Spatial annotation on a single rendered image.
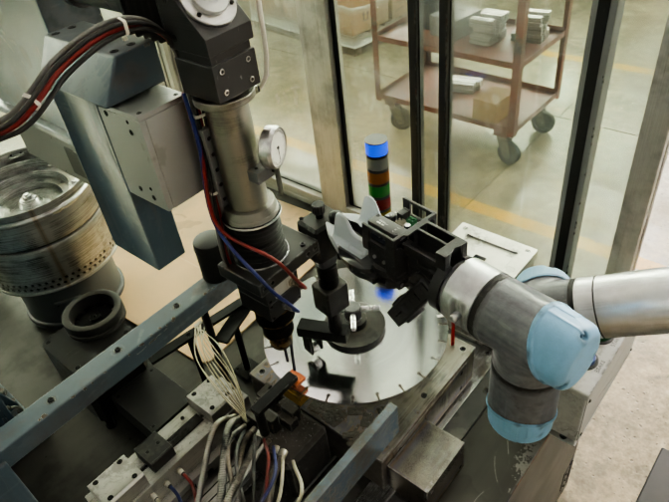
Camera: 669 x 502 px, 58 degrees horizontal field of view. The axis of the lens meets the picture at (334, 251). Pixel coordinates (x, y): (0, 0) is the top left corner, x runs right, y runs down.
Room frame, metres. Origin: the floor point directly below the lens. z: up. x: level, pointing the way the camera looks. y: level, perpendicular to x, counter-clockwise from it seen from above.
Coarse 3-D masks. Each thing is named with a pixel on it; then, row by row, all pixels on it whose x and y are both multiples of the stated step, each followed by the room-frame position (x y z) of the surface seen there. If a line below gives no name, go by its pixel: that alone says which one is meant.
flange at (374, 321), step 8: (360, 304) 0.80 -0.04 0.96; (368, 304) 0.80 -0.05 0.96; (368, 312) 0.78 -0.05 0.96; (376, 312) 0.78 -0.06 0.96; (344, 320) 0.75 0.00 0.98; (360, 320) 0.75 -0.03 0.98; (368, 320) 0.76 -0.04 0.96; (376, 320) 0.76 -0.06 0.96; (384, 320) 0.75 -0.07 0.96; (360, 328) 0.74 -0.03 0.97; (368, 328) 0.74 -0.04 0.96; (376, 328) 0.74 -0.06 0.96; (384, 328) 0.74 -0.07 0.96; (352, 336) 0.72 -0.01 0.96; (360, 336) 0.72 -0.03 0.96; (368, 336) 0.72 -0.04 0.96; (376, 336) 0.72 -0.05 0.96; (336, 344) 0.71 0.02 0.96; (344, 344) 0.71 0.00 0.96; (352, 344) 0.71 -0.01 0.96; (360, 344) 0.71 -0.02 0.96; (368, 344) 0.70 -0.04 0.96
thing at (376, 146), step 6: (366, 138) 1.05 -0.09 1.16; (372, 138) 1.05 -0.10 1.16; (378, 138) 1.05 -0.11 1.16; (384, 138) 1.04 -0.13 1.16; (366, 144) 1.04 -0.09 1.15; (372, 144) 1.03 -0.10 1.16; (378, 144) 1.02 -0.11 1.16; (384, 144) 1.03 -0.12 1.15; (366, 150) 1.04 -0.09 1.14; (372, 150) 1.03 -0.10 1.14; (378, 150) 1.02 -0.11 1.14; (384, 150) 1.03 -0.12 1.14; (372, 156) 1.03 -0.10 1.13; (378, 156) 1.02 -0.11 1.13
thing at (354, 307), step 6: (348, 294) 0.79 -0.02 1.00; (348, 306) 0.76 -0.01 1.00; (354, 306) 0.75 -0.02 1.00; (360, 306) 0.76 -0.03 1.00; (366, 306) 0.75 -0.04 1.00; (372, 306) 0.75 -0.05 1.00; (378, 306) 0.75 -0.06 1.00; (342, 312) 0.75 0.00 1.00; (348, 312) 0.74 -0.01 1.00; (354, 312) 0.74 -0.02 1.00; (360, 312) 0.75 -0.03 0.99; (348, 318) 0.74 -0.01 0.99; (354, 318) 0.73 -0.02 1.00; (360, 318) 0.75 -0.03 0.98; (354, 324) 0.72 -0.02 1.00; (354, 330) 0.71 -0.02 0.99
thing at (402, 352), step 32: (352, 288) 0.86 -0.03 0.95; (384, 288) 0.85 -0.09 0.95; (320, 320) 0.78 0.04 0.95; (416, 320) 0.75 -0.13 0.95; (288, 352) 0.72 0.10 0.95; (320, 352) 0.71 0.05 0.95; (352, 352) 0.70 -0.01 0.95; (384, 352) 0.69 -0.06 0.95; (416, 352) 0.68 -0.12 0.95; (320, 384) 0.64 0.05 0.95; (352, 384) 0.63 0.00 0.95; (384, 384) 0.62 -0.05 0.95
